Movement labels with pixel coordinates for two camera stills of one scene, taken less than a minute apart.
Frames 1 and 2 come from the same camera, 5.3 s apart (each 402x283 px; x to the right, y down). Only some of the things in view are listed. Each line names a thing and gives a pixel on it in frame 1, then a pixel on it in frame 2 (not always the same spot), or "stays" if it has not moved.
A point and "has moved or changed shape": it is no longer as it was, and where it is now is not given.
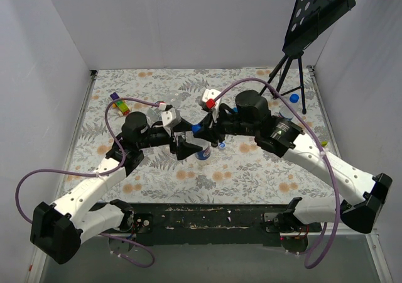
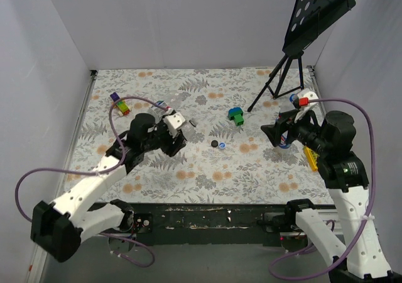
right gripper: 210,129 → 283,131
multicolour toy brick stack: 120,105 stays
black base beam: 204,224 stays
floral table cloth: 200,135 stays
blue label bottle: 205,153 has moved or changed shape
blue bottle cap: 294,98 stays
